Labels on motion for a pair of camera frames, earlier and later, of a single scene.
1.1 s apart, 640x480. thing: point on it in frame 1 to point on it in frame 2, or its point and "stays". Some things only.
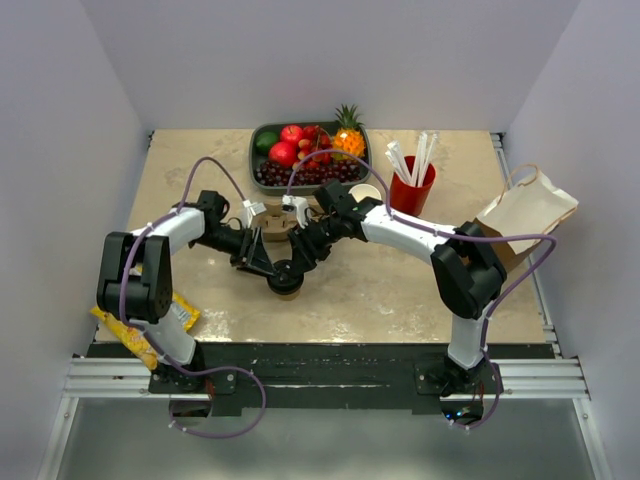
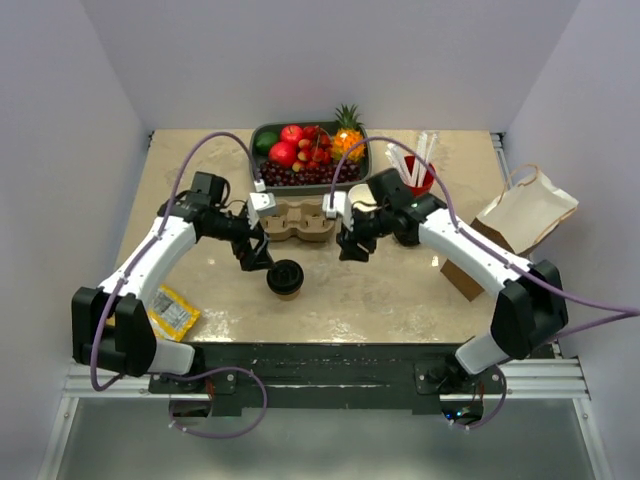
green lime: (265, 140) stays
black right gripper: (305, 252) to (349, 239)
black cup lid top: (286, 280) stays
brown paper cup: (288, 297) stays
